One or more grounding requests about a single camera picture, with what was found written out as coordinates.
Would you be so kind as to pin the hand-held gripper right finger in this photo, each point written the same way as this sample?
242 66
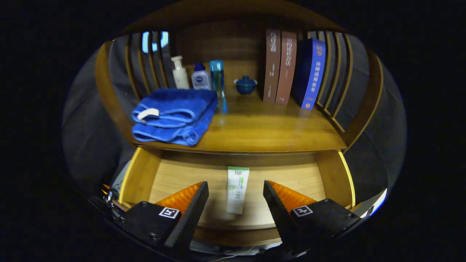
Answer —
278 214

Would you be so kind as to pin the brown book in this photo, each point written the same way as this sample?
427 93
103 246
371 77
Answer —
287 69
271 65

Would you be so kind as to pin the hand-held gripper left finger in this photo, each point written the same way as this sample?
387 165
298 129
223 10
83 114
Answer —
191 218

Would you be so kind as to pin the clear teal bottle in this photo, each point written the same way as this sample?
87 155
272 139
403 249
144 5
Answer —
217 76

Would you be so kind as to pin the wooden cabinet with slatted sides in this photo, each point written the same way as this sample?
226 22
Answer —
225 43

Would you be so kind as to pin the white and green tube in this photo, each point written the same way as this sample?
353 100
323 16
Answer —
236 189

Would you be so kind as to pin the wooden countertop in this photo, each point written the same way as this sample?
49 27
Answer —
262 127

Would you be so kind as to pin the wooden drawer with dark knob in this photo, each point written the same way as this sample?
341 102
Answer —
182 174

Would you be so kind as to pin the blue lidded teacup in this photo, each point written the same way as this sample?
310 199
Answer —
245 85

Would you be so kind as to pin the white pump bottle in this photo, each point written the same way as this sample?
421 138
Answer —
180 74

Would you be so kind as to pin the blue book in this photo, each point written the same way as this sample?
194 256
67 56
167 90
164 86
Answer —
313 72

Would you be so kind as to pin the folded blue towel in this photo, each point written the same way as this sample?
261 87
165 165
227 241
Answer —
174 105

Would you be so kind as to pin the white lotion bottle blue cap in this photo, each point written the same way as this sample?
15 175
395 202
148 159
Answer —
201 80

